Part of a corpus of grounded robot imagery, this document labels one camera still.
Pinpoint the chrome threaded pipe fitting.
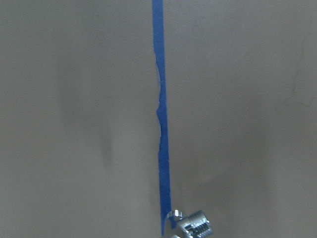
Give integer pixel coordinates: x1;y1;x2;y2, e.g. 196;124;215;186
162;209;213;238

